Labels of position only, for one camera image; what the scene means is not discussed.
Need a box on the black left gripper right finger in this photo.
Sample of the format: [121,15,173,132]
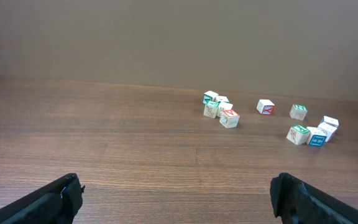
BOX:
[270,172,358,224]

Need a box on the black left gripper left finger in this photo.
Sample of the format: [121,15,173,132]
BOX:
[0,173,85,224]

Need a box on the green E letter block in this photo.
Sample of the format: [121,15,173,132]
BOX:
[287,124,311,145]

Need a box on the snail picture blue block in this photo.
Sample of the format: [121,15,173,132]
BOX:
[306,126,327,147]

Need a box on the green N letter block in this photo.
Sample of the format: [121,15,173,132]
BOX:
[290,104,308,121]

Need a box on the block with red side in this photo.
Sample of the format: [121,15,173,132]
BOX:
[256,99,275,115]

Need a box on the red V letter block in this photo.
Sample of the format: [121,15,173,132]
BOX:
[219,110,240,128]

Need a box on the green Z side block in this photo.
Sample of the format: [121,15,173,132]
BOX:
[217,101,233,117]

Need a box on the green A letter block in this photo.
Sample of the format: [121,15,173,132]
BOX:
[203,101,219,118]

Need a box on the block with blue side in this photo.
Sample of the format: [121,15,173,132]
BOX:
[214,95,229,103]

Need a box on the plain top far-left block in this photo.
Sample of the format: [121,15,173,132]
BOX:
[203,91,219,104]

